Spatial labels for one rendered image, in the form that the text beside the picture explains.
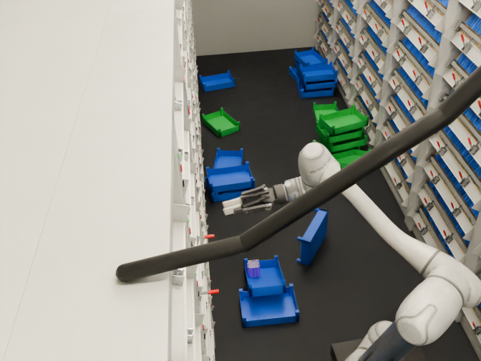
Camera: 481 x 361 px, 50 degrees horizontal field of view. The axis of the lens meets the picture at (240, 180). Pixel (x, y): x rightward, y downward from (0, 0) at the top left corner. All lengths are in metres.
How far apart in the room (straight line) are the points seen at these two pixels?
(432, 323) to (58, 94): 1.17
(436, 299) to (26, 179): 1.17
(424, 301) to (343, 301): 1.40
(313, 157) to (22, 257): 1.09
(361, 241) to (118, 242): 2.63
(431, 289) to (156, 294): 1.09
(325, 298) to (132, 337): 2.36
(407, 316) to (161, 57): 0.99
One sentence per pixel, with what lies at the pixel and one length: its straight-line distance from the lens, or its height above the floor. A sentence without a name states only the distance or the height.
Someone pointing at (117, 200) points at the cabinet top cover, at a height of 1.75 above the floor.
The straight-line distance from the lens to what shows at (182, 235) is 1.17.
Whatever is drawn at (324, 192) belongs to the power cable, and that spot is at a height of 1.89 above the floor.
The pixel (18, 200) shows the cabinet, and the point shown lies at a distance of 0.95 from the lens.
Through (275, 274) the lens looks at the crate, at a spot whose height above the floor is 0.03.
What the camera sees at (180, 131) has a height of 1.51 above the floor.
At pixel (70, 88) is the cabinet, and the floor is 1.75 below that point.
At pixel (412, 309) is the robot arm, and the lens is 1.62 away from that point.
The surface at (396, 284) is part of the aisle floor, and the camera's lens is 3.13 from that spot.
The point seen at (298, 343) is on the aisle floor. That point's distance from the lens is 2.81.
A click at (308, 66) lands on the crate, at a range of 4.87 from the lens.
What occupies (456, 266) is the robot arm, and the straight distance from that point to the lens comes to 1.77.
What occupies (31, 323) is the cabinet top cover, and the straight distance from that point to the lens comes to 0.75.
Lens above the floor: 2.30
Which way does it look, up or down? 38 degrees down
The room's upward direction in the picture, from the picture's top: 3 degrees counter-clockwise
